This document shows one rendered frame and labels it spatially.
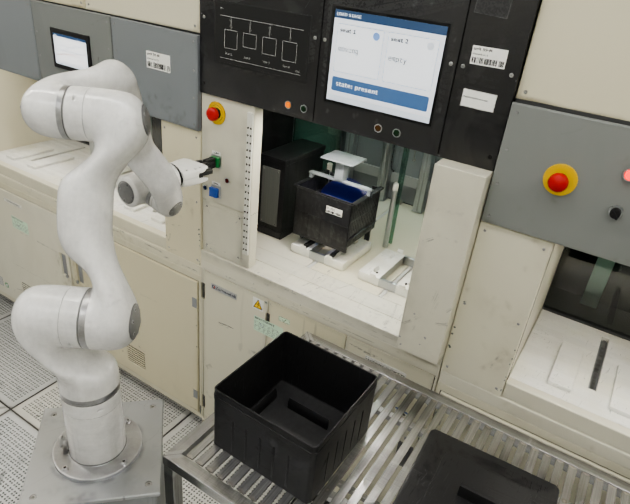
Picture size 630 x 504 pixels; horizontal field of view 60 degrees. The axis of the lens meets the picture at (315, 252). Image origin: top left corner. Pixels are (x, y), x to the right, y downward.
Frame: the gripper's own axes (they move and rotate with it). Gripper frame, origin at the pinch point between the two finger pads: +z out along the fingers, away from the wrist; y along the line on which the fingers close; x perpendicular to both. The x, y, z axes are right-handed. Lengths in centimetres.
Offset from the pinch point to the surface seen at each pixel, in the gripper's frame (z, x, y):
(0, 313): -2, -120, -141
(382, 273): 26, -30, 51
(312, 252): 22.5, -30.5, 26.4
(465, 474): -31, -34, 100
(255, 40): 2.6, 37.3, 13.8
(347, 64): 3, 36, 42
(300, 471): -51, -35, 71
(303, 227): 22.7, -22.6, 21.8
